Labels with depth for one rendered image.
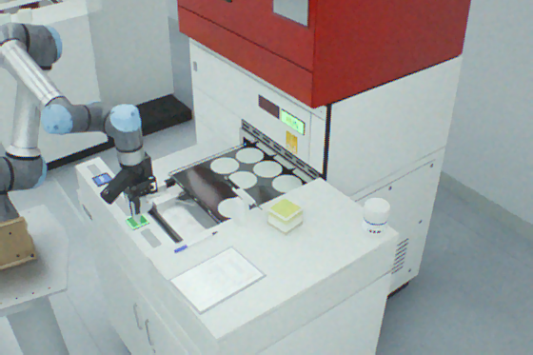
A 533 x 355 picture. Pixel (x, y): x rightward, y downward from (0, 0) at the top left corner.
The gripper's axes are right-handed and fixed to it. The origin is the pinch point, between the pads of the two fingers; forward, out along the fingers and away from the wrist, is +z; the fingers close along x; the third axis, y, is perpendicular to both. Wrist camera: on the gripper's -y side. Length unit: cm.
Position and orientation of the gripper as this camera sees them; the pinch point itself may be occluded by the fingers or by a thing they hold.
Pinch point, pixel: (134, 218)
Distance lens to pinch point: 166.6
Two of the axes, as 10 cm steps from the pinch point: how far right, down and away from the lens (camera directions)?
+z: 0.0, 8.3, 5.5
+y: 8.0, -3.3, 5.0
